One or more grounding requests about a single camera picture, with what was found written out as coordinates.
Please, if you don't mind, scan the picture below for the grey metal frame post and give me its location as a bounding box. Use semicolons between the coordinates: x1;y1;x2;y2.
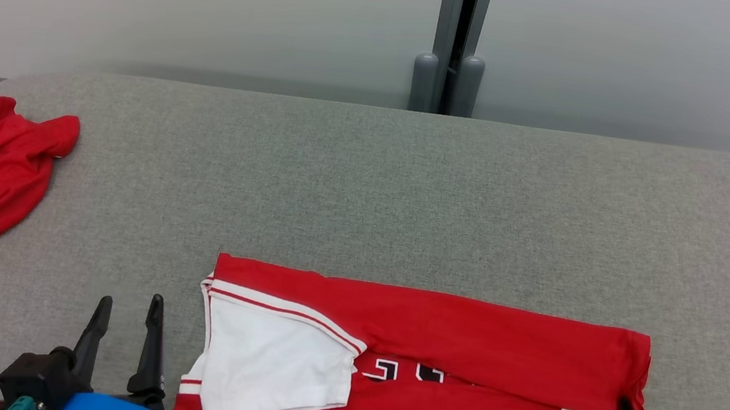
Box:
424;0;497;120

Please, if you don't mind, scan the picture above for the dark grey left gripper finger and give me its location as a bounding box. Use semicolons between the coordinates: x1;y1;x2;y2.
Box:
123;292;182;410
69;293;115;388

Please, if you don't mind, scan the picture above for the grey cylindrical post foot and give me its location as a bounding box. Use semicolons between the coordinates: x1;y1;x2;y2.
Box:
407;50;441;114
451;53;487;120

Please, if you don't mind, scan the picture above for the red and white sports jersey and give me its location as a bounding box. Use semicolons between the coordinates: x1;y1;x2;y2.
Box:
171;249;664;410

